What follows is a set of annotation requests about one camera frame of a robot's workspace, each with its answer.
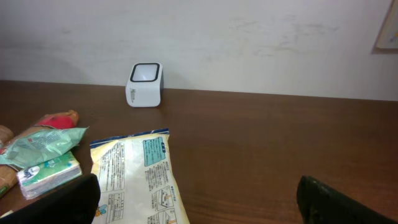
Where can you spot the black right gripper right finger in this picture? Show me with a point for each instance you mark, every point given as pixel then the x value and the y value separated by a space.
pixel 318 203

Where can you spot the white tube with tan cap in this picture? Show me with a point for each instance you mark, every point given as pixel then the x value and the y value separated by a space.
pixel 5 135

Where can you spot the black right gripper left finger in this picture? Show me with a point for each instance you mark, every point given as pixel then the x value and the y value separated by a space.
pixel 74 203

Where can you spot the yellow white snack bag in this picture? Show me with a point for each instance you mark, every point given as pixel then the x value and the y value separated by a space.
pixel 136 181

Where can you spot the white barcode scanner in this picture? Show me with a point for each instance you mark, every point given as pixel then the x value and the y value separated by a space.
pixel 144 85

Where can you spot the green plastic pouch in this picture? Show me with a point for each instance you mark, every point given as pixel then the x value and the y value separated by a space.
pixel 41 146

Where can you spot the orange spaghetti packet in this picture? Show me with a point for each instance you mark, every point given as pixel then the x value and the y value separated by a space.
pixel 63 120

